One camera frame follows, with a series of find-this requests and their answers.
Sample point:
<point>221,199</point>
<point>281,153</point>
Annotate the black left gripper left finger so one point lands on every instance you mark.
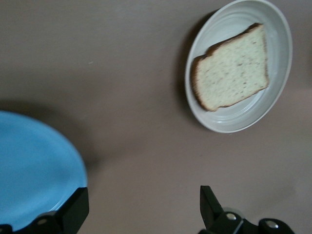
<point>73,214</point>

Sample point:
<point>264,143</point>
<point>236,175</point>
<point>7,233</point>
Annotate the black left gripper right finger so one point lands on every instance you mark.
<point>212,214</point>

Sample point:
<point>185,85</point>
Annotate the beige plate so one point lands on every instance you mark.
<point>275,48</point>

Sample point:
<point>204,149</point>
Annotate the bread slice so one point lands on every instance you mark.
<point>229,70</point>

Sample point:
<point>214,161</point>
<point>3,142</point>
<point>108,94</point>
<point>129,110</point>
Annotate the blue plate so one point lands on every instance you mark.
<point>31,165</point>

